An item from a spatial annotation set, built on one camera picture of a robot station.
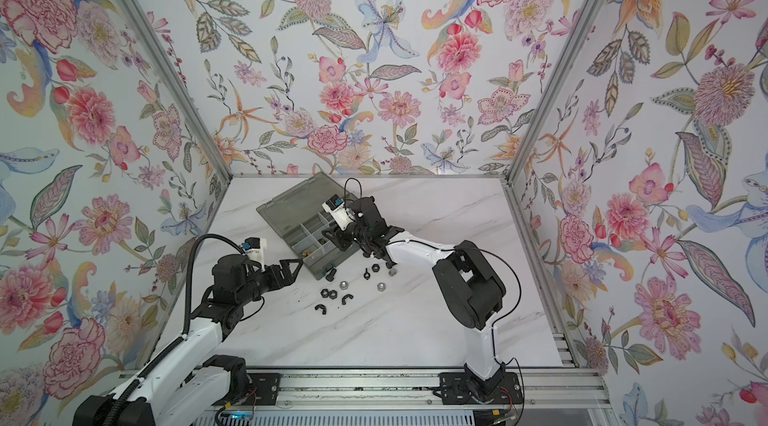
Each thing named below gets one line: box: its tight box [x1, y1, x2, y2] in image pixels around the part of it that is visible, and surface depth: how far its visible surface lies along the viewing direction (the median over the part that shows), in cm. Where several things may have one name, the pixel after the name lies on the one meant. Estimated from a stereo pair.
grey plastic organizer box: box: [256, 172, 360, 280], surface depth 106 cm
